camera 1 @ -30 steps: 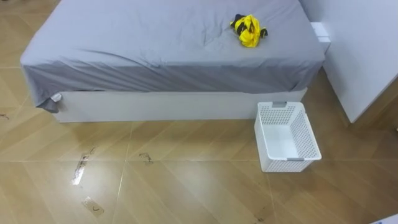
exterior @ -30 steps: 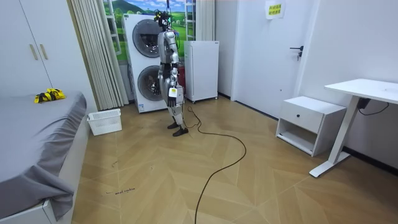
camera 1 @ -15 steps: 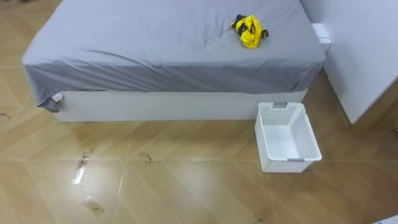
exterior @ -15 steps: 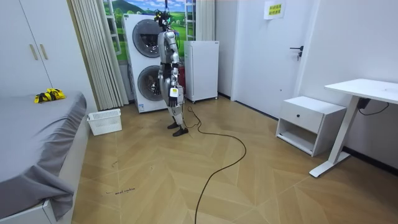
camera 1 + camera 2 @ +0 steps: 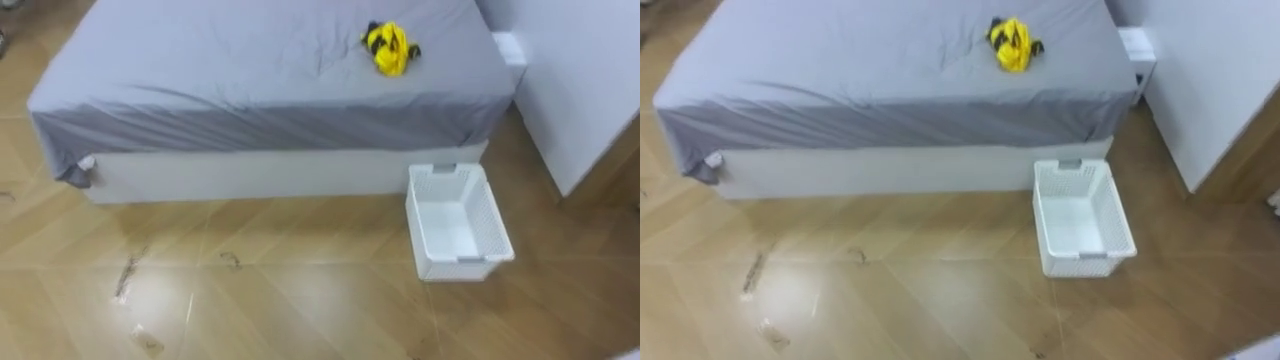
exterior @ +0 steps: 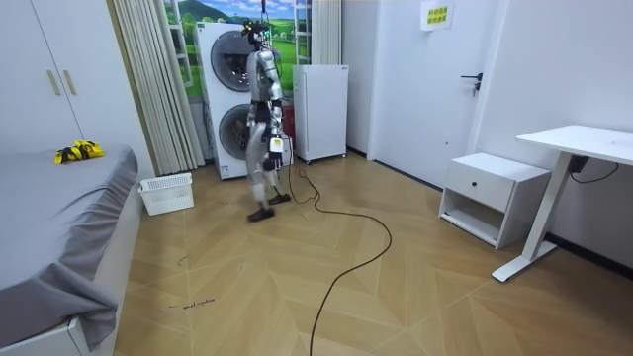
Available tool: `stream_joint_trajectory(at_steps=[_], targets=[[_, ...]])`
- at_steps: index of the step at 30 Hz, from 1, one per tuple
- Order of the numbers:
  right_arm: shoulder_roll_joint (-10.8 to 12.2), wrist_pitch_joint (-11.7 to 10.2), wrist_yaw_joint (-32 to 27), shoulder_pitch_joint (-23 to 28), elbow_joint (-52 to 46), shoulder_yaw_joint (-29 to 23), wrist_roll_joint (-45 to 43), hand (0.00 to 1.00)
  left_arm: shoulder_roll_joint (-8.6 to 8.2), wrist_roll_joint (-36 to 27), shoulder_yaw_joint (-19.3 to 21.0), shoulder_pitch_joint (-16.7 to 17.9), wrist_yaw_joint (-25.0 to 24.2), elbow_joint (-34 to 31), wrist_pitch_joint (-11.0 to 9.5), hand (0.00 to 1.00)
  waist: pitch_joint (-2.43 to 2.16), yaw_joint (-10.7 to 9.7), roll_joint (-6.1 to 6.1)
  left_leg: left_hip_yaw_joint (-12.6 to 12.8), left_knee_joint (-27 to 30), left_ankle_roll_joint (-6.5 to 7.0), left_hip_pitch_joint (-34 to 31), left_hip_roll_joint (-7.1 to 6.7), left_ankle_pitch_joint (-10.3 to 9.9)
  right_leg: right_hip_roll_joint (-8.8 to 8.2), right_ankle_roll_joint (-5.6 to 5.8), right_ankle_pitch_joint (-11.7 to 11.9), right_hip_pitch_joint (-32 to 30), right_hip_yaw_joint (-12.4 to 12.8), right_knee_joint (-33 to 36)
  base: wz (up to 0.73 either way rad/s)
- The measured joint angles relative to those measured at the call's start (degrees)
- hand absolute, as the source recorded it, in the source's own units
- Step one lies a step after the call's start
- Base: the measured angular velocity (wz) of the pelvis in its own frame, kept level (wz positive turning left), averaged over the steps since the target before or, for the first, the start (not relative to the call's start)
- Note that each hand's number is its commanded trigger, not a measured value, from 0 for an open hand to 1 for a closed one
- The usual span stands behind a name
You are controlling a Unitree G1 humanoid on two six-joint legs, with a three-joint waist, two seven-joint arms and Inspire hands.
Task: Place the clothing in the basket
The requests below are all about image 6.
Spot robot body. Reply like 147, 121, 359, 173
240, 17, 287, 129

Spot yellow and black cloth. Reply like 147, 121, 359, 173
53, 139, 107, 166

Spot landscape window wall poster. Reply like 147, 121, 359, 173
162, 0, 314, 99

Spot narrow beige curtain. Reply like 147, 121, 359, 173
310, 0, 344, 67

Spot black power adapter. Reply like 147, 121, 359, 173
567, 154, 590, 175

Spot white bedside cabinet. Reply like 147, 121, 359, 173
437, 151, 553, 250

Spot white wardrobe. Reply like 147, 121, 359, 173
0, 0, 157, 182

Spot grey bed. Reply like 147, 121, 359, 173
0, 142, 145, 356

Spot small white fridge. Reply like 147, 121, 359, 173
292, 63, 350, 166

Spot white washing machine tower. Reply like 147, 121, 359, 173
195, 21, 296, 181

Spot yellow paper sign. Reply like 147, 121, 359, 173
419, 0, 455, 33

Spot white door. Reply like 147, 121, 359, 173
367, 0, 501, 193

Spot black floor cable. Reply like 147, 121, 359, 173
286, 142, 394, 356

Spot white laundry basket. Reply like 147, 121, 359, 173
137, 171, 196, 218

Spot white desk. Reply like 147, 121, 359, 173
491, 124, 633, 284

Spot black adapter cable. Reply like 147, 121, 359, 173
570, 162, 620, 186

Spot wide beige curtain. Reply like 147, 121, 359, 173
105, 0, 207, 178

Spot robot legs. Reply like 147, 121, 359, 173
244, 106, 293, 223

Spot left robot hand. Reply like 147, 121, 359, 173
261, 136, 286, 174

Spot black door handle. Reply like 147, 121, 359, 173
460, 72, 485, 98

